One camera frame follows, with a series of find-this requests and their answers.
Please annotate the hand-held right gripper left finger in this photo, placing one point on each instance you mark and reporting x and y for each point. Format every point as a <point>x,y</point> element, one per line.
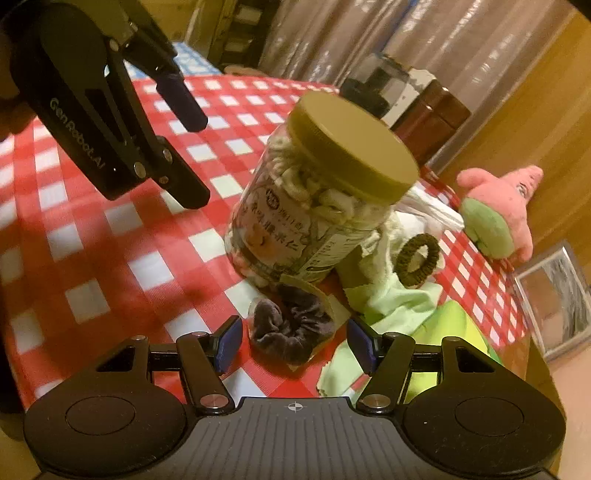
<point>229,344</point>

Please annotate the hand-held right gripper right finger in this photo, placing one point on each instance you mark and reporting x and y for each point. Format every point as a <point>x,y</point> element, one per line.
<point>362,344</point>

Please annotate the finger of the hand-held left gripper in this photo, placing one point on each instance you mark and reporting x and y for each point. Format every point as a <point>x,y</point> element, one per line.
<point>184,187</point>
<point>180,99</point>

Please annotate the light green cloth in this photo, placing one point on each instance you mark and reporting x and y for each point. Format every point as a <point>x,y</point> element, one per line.
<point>397,304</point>

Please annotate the dark velvet scrunchie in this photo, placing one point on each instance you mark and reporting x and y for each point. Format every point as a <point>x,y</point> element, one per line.
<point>286,323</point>

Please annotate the cream fluffy towel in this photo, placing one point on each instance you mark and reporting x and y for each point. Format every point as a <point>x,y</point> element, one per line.
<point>374,258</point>

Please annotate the clear plastic bag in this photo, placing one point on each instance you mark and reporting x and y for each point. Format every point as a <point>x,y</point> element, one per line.
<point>434,207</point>

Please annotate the blue checkered cloth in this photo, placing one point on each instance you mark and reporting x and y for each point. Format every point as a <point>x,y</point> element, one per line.
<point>194,60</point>

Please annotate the beige basin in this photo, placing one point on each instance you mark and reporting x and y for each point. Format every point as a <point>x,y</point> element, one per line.
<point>244,70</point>

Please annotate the red checkered tablecloth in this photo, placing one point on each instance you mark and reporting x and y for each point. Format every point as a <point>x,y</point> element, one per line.
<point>115,240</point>

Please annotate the green tissue pack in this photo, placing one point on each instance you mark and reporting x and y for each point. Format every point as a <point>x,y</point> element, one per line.
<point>455,330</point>

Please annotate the clear jar with gold lid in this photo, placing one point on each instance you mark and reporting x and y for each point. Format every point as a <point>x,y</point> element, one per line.
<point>295,217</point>

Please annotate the dark glass jar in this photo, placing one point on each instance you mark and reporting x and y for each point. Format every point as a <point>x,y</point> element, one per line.
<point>369,92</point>

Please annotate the grey patterned curtain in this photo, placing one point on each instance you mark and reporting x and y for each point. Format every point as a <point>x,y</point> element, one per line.
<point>369,27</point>

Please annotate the pink starfish plush toy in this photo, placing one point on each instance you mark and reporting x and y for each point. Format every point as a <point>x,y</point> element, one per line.
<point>512,203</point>

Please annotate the brown wooden canister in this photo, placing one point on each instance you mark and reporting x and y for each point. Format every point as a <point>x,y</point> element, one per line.
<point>434,120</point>

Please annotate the white wooden board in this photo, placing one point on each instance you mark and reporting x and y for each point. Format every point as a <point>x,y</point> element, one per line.
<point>424,83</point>

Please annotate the brown curtain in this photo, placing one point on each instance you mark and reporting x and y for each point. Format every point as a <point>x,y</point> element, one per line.
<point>531,115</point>

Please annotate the clear picture frame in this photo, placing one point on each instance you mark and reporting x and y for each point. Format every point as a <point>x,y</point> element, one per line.
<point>554,295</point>

